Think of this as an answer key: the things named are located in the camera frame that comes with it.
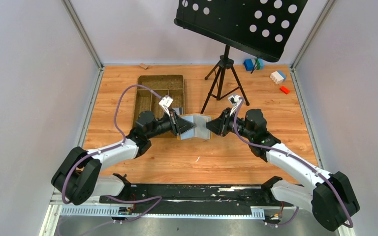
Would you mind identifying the yellow leather card holder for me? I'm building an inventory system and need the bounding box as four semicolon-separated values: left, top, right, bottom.
178;114;213;140

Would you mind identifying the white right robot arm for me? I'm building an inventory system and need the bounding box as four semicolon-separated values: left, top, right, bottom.
206;108;360;232

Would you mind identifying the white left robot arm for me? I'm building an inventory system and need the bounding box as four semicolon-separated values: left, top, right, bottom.
51;110;196;205

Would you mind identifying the woven straw divided tray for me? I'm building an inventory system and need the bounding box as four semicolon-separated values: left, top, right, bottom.
132;75;186;127

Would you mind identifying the blue green toy block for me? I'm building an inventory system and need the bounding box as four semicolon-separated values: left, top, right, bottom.
243;58;264;71

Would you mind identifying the red toy block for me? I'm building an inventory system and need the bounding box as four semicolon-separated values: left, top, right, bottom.
280;86;290;94

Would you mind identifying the small wooden block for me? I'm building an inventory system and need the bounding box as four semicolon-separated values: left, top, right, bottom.
139;63;149;70

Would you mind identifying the white blue toy block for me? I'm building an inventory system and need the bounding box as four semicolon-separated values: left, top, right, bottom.
269;70;287;85

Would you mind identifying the black music stand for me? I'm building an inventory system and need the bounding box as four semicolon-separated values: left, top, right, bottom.
174;0;307;104

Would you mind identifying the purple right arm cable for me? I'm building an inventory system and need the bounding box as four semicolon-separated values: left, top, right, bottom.
233;97;354;229

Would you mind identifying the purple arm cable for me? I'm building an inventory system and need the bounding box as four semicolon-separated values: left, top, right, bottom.
233;97;354;229
55;85;167;236

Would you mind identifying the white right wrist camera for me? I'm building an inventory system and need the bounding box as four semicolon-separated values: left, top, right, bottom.
228;94;244;108

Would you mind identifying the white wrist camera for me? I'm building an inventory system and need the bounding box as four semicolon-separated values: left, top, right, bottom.
158;95;173;116
228;94;244;108

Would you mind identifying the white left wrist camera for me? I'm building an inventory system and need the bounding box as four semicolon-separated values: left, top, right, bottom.
158;95;173;116

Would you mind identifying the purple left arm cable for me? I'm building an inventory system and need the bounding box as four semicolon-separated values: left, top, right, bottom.
55;85;167;236

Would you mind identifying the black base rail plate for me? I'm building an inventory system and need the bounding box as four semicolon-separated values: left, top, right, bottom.
117;183;292;216

